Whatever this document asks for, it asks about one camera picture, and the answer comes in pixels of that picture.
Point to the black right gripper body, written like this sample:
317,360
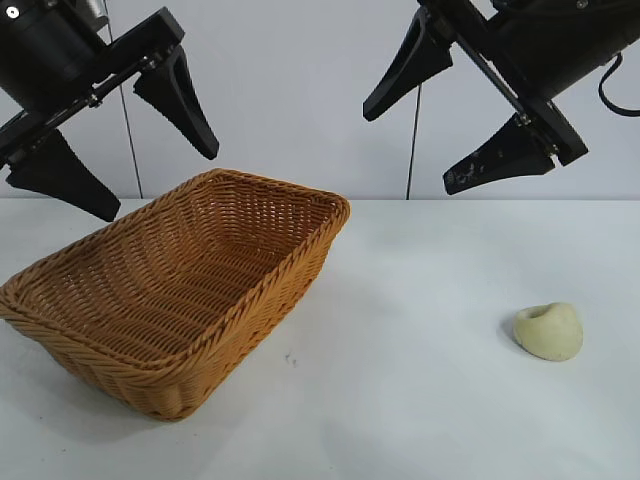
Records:
550,45

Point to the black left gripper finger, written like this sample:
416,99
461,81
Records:
60,175
175,100

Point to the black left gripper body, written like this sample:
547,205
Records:
45,55

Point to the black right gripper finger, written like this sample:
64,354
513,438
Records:
505,155
415,65

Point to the brown woven wicker basket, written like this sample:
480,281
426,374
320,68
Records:
165,300

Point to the pale yellow egg yolk pastry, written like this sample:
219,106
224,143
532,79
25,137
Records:
550,332

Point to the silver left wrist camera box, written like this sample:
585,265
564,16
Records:
94,11

